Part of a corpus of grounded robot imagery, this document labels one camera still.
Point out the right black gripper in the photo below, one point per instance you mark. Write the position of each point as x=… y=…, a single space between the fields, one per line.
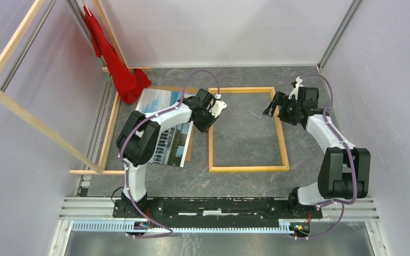
x=280 y=100

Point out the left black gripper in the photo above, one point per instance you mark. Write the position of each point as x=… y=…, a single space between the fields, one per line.
x=205 y=128

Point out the building photo print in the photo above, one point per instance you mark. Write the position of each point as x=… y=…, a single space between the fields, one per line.
x=155 y=100

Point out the brown cardboard backing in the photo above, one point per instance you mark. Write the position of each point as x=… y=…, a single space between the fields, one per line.
x=191 y=148

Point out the yellow picture frame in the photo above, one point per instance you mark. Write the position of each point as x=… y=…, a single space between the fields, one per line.
x=285 y=167

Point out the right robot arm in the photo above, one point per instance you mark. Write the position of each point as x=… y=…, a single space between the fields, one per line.
x=344 y=172

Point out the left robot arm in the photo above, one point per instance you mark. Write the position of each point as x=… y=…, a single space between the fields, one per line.
x=138 y=139

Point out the red cloth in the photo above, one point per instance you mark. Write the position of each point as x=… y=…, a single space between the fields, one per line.
x=129 y=85

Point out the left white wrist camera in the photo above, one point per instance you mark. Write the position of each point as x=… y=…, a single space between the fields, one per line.
x=218 y=106

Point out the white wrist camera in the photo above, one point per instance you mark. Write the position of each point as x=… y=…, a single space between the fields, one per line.
x=218 y=106
x=297 y=86

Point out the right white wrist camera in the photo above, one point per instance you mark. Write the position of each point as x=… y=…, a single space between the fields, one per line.
x=297 y=86

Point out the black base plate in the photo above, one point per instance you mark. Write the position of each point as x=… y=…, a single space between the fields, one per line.
x=216 y=212

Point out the aluminium rail base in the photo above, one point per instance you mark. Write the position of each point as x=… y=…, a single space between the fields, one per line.
x=86 y=225

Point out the wooden rack frame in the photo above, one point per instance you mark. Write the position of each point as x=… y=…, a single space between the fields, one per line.
x=9 y=103

